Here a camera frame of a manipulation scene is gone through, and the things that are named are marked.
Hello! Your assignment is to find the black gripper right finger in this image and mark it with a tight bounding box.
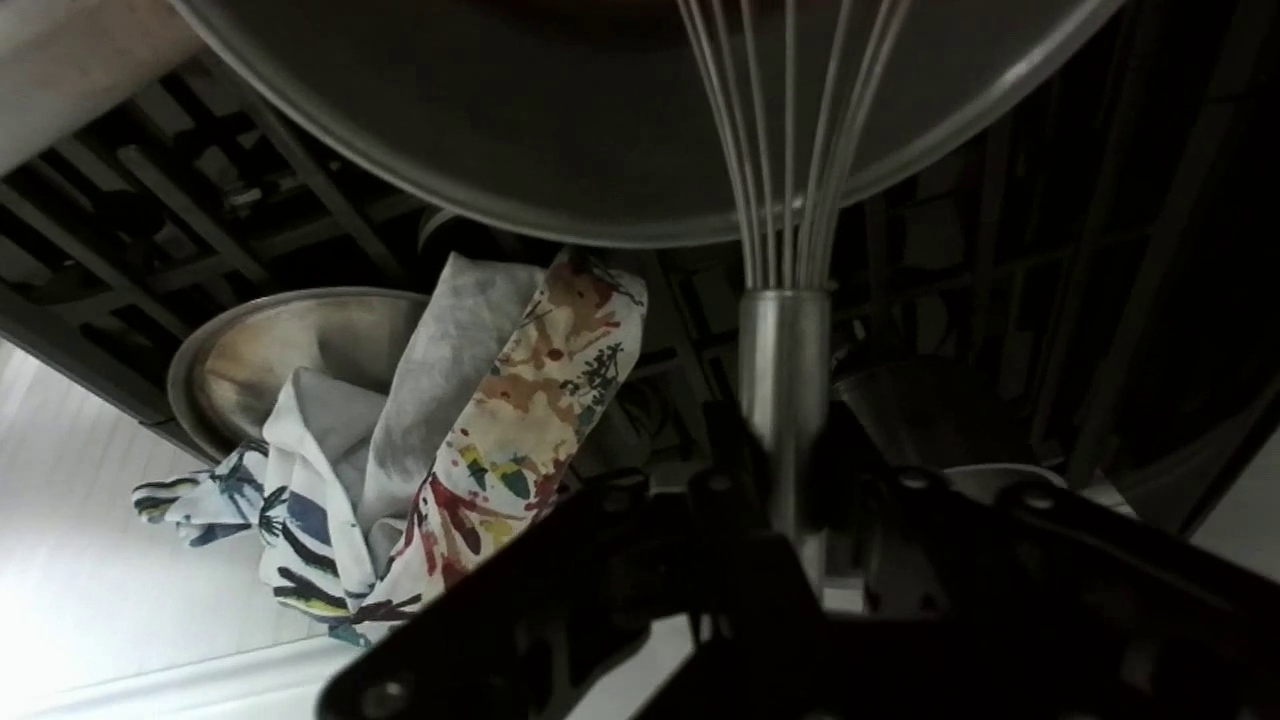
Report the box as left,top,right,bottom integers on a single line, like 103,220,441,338
811,412,1280,720

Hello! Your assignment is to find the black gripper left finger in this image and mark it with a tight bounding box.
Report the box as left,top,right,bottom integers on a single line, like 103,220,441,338
317,398,819,720

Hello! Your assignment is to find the metal wire whisk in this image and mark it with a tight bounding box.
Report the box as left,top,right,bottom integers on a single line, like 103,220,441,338
668,0,918,594

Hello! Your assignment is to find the colourful patterned dish towel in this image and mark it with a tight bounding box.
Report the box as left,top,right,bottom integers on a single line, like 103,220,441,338
126,249,654,653

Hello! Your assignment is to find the black gas stove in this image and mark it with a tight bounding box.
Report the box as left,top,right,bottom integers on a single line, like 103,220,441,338
0,0,1280,546

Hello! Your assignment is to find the small metal frying pan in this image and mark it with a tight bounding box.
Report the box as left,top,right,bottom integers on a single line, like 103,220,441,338
163,284,433,465

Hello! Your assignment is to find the large steel saucepan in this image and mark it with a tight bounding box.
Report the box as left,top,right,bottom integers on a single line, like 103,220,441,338
163,0,1132,257

